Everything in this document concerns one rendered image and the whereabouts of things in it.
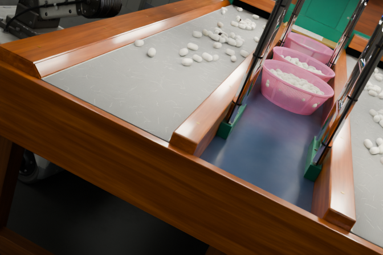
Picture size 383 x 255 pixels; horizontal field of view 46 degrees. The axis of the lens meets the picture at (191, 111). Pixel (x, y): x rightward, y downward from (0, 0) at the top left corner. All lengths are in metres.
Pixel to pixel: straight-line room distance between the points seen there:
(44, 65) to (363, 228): 0.72
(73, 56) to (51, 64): 0.09
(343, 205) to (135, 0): 4.07
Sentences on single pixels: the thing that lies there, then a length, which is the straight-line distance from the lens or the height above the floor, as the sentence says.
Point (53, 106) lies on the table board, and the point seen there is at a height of 0.71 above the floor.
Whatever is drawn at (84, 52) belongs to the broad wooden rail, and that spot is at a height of 0.76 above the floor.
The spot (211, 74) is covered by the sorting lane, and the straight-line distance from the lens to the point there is 1.36.
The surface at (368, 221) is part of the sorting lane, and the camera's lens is 0.99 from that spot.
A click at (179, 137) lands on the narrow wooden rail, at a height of 0.76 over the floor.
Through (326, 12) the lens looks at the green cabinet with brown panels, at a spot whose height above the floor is 0.90.
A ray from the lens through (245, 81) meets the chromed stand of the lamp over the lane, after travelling 1.10.
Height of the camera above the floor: 1.16
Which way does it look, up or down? 23 degrees down
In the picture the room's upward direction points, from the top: 22 degrees clockwise
